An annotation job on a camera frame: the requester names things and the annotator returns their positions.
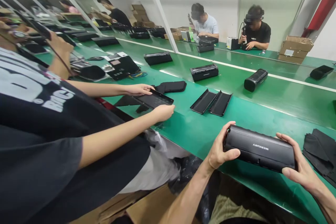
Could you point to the stack of brown cartons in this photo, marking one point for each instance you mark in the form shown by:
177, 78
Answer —
140, 15

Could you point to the person's left hand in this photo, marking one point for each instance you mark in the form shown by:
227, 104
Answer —
215, 153

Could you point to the red cylinder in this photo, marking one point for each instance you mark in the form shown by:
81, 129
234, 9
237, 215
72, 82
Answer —
321, 6

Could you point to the person's legs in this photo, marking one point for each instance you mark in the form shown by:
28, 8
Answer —
233, 209

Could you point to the black flat sheet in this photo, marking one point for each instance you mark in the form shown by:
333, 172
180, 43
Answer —
124, 102

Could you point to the row of black speaker shells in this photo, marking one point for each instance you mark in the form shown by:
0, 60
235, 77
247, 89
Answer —
105, 33

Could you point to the black mesh grille piece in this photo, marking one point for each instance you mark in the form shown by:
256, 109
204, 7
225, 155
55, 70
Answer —
172, 86

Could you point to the black half shell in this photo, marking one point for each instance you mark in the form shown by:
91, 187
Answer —
221, 103
203, 100

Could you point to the black plastic bag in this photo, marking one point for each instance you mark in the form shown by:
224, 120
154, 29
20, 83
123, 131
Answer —
187, 174

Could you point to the black flat control panel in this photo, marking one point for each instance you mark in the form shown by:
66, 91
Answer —
157, 100

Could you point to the pile of black fabric sheets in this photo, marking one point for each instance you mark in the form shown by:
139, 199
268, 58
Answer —
321, 153

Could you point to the black speaker housing white print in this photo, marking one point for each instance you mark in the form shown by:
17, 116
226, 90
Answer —
262, 150

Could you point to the black open tray shell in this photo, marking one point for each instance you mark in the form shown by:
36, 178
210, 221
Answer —
321, 71

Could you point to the white box machine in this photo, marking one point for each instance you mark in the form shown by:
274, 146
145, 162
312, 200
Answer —
187, 36
232, 43

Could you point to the person's right hand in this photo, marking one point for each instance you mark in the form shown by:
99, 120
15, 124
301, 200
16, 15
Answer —
305, 169

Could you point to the black fabric pouch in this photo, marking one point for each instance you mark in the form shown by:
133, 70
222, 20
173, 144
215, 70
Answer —
92, 73

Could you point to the brown cardboard box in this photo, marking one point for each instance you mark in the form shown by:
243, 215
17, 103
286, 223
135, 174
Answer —
147, 204

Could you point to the open brown cartons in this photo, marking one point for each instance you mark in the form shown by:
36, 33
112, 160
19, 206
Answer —
177, 33

